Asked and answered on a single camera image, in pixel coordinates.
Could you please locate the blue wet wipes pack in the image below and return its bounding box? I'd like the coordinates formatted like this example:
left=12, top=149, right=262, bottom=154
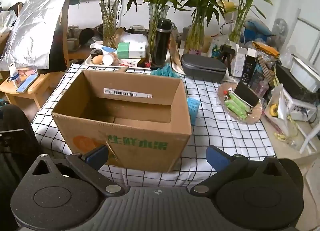
left=187, top=97, right=200, bottom=125

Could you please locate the black foam sponge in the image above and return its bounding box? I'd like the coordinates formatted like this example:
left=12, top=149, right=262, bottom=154
left=234, top=81, right=259, bottom=107

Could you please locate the teal fluffy cloth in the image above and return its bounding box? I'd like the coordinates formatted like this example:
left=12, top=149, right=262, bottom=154
left=151, top=64, right=180, bottom=78

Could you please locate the checkered tablecloth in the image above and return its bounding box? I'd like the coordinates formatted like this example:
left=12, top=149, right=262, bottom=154
left=31, top=64, right=275, bottom=188

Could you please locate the green wipes pack on plate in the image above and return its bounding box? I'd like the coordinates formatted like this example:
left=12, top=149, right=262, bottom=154
left=225, top=93, right=252, bottom=119

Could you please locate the cardboard box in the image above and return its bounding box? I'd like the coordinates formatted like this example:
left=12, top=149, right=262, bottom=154
left=52, top=70, right=191, bottom=172

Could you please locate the wooden stool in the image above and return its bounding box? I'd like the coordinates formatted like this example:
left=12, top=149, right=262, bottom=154
left=0, top=71, right=66, bottom=112

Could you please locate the grey zip case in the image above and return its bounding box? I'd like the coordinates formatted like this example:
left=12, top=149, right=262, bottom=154
left=181, top=54, right=227, bottom=83

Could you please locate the beige egg-shaped sponge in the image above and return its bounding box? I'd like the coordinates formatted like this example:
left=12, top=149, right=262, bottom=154
left=92, top=55, right=104, bottom=65

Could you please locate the white round jar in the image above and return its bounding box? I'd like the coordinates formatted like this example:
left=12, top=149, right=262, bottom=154
left=103, top=52, right=117, bottom=66

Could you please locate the pink white flat box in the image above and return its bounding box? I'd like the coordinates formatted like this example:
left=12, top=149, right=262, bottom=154
left=119, top=58, right=141, bottom=67

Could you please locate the black tape roll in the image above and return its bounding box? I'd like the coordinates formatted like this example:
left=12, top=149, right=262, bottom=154
left=90, top=49, right=103, bottom=58

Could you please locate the white serving tray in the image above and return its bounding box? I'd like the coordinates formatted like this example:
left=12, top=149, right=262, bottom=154
left=85, top=53, right=150, bottom=70

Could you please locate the green white tissue box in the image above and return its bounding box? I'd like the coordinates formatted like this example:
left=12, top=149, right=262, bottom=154
left=117, top=42, right=146, bottom=59

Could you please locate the black thermos bottle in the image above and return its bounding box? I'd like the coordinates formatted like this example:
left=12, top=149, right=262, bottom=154
left=151, top=18, right=174, bottom=70

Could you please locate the glass vase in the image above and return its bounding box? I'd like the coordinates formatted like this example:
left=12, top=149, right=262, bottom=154
left=148, top=3, right=170, bottom=56
left=99, top=1, right=120, bottom=48
left=184, top=9, right=205, bottom=55

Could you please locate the silver foil bag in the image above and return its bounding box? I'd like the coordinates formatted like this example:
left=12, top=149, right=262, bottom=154
left=1, top=0, right=66, bottom=71

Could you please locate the left glass vase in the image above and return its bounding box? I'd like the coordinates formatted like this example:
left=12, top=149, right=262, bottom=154
left=99, top=1, right=120, bottom=48

